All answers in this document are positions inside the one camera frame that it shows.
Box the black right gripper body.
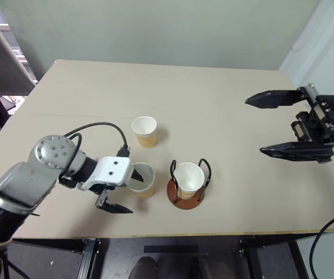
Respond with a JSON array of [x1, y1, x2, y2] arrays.
[[290, 83, 334, 145]]

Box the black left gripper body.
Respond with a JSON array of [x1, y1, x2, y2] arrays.
[[89, 183, 118, 208]]

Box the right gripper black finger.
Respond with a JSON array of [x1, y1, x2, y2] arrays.
[[260, 141, 334, 164], [245, 87, 310, 110]]

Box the white and orange paper cup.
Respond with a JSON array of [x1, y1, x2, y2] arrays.
[[131, 116, 158, 149], [173, 162, 206, 200], [128, 162, 156, 199]]

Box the dark rounded shape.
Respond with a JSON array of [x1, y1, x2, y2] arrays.
[[128, 255, 159, 279]]

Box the black tape strip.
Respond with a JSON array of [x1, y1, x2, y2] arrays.
[[143, 245, 199, 254]]

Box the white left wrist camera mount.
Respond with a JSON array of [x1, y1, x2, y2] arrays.
[[77, 156, 134, 192]]

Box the black metal table frame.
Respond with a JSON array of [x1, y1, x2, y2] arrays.
[[6, 234, 315, 279]]

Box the black wire cup holder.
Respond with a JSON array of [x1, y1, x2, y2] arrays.
[[166, 158, 212, 210]]

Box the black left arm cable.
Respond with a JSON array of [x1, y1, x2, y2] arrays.
[[58, 121, 132, 187]]

